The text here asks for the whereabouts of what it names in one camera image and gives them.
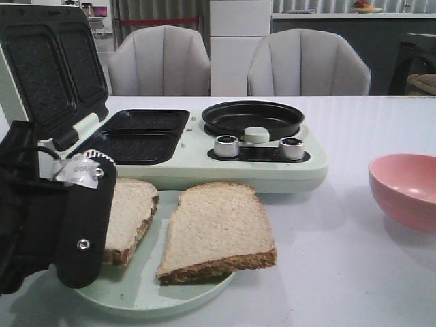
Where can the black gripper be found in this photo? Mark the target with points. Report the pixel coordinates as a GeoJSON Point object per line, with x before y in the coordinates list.
{"type": "Point", "coordinates": [46, 222]}

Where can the bread slice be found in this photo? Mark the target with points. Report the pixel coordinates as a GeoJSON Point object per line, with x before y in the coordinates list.
{"type": "Point", "coordinates": [133, 207]}
{"type": "Point", "coordinates": [216, 229]}

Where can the breakfast maker hinged lid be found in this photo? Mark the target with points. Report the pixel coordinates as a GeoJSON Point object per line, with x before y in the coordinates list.
{"type": "Point", "coordinates": [51, 74]}

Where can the black round frying pan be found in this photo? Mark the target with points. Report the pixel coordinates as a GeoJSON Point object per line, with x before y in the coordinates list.
{"type": "Point", "coordinates": [232, 118]}

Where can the pink plastic bowl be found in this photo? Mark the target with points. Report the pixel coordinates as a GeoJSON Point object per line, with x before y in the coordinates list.
{"type": "Point", "coordinates": [403, 185]}

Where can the mint green breakfast maker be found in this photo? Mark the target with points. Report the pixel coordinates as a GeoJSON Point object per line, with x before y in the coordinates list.
{"type": "Point", "coordinates": [170, 148]}

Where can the mint green round plate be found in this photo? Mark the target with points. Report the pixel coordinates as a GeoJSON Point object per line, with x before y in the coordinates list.
{"type": "Point", "coordinates": [135, 290]}

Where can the left silver control knob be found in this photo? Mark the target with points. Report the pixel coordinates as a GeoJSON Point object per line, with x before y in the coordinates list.
{"type": "Point", "coordinates": [226, 146]}

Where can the silver control knob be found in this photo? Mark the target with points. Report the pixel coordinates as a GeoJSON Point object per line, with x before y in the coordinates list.
{"type": "Point", "coordinates": [226, 146]}
{"type": "Point", "coordinates": [291, 148]}

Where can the left grey upholstered chair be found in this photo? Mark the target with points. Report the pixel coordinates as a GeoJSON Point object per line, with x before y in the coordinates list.
{"type": "Point", "coordinates": [161, 61]}

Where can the grey upholstered chair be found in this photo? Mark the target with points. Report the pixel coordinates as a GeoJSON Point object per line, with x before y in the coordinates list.
{"type": "Point", "coordinates": [305, 62]}
{"type": "Point", "coordinates": [161, 61]}

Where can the red barrier belt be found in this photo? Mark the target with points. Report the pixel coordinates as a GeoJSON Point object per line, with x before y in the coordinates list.
{"type": "Point", "coordinates": [170, 21]}

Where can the right silver control knob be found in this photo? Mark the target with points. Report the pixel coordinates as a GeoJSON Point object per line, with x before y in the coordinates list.
{"type": "Point", "coordinates": [291, 148]}

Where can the white refrigerator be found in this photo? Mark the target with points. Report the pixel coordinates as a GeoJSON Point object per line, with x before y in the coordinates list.
{"type": "Point", "coordinates": [236, 27]}

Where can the right grey upholstered chair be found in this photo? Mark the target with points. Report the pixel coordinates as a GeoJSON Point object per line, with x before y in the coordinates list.
{"type": "Point", "coordinates": [305, 62]}

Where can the dark kitchen counter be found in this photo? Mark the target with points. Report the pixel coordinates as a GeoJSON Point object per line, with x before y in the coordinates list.
{"type": "Point", "coordinates": [375, 37]}

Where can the fruit plate on counter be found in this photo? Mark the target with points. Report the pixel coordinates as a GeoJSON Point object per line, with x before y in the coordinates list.
{"type": "Point", "coordinates": [364, 7]}

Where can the beige cushion seat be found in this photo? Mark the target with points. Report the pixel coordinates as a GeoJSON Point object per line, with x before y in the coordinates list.
{"type": "Point", "coordinates": [425, 83]}

